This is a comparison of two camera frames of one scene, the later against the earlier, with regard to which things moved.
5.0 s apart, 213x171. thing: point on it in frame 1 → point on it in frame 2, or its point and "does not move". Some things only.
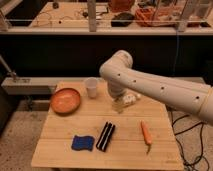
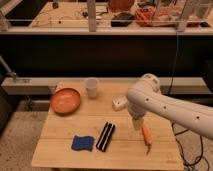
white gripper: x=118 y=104 → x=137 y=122
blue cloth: x=80 y=143 does not move
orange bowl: x=65 y=101 does not move
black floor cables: x=182 y=153 does not move
